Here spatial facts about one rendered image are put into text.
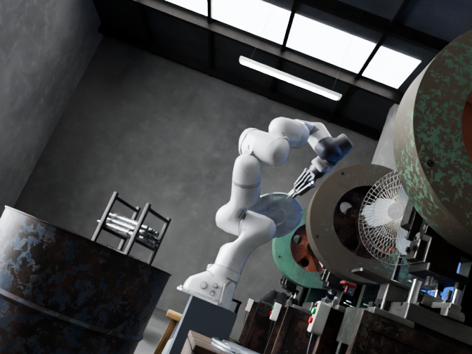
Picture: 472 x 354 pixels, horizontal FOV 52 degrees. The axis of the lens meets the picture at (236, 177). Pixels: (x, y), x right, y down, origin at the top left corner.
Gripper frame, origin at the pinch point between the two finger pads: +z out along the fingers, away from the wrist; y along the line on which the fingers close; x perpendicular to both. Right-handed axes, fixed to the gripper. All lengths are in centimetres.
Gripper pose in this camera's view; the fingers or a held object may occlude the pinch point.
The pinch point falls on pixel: (291, 195)
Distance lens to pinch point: 233.6
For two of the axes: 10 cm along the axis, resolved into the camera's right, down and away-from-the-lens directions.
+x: -7.9, -4.5, -4.2
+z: -6.1, 6.6, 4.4
